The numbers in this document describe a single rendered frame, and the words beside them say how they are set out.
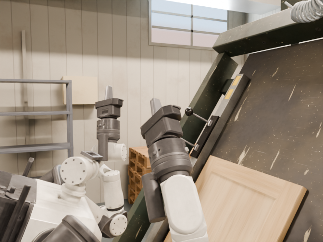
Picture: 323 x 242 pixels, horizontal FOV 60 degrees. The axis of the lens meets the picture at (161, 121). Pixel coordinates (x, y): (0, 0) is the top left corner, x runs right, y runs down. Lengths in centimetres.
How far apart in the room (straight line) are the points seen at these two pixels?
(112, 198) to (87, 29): 348
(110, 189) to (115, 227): 14
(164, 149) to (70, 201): 29
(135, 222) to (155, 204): 84
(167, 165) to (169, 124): 10
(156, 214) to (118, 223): 53
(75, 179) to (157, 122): 24
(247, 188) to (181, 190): 43
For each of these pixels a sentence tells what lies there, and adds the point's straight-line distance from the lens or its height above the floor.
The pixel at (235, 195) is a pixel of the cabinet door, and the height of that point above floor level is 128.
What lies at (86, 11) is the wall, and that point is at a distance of 441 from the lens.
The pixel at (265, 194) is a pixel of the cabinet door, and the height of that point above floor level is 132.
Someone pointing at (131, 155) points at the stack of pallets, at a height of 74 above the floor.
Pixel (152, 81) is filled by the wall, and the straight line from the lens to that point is 451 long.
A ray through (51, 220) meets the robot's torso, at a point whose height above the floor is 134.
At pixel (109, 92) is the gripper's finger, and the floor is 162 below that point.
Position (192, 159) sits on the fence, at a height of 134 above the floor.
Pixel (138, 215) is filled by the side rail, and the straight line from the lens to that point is 140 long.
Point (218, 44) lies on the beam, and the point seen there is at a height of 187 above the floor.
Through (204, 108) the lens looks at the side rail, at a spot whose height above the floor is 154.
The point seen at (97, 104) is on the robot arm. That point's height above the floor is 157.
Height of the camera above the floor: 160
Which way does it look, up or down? 5 degrees down
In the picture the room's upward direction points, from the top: straight up
